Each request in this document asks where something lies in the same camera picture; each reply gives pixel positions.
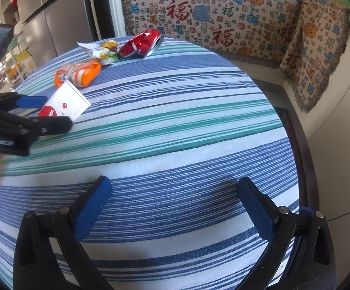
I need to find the large printed blanket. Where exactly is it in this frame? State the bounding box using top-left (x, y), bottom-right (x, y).
top-left (117, 0), bottom-right (305, 68)

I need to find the small printed blanket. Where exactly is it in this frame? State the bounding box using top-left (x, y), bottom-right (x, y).
top-left (278, 0), bottom-right (350, 115)

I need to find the crumpled yellow cream wrapper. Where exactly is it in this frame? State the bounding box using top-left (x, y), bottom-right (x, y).
top-left (77, 40), bottom-right (119, 66)

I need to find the red foil snack bag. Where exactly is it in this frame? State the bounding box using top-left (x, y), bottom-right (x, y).
top-left (118, 28), bottom-right (164, 58)

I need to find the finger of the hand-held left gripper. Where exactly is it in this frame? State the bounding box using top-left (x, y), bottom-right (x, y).
top-left (0, 115), bottom-right (73, 142)
top-left (0, 93), bottom-right (49, 111)

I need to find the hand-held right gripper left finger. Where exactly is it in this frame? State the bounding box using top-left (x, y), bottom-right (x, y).
top-left (12, 175), bottom-right (113, 290)

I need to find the yellow carton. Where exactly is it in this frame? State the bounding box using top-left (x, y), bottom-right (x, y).
top-left (15, 50), bottom-right (37, 73)

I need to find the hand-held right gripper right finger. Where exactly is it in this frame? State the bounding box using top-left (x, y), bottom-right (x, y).
top-left (237, 177), bottom-right (336, 290)

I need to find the white paper bag red print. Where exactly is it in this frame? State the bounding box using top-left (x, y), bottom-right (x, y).
top-left (37, 80), bottom-right (91, 124)

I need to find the orange snack wrapper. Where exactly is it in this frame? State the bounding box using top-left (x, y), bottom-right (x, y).
top-left (54, 60), bottom-right (102, 87)

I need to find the steel refrigerator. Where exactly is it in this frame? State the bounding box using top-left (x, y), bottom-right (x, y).
top-left (0, 0), bottom-right (101, 67)

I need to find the striped tablecloth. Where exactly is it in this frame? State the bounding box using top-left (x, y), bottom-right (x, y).
top-left (0, 36), bottom-right (300, 290)

